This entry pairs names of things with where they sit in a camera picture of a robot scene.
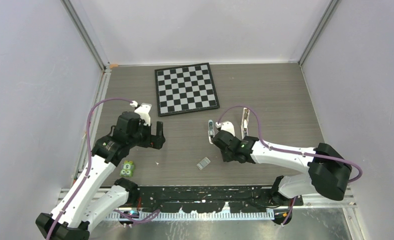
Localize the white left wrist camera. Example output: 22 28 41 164
129 101 152 126

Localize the black and white chessboard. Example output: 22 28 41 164
154 62 220 117

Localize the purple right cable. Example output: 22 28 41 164
216 105 364 184

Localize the green toy block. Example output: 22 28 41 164
119 160 135 177

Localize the purple cable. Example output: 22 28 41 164
45 97 138 240
216 105 364 184

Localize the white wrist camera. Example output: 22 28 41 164
215 121 236 137
129 101 152 126

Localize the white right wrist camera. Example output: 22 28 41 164
215 121 236 137

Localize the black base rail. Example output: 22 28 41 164
123 185 291 214

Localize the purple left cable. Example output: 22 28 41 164
45 97 138 240

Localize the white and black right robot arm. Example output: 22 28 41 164
210 130 352 205

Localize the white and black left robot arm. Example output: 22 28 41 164
35 111 166 240

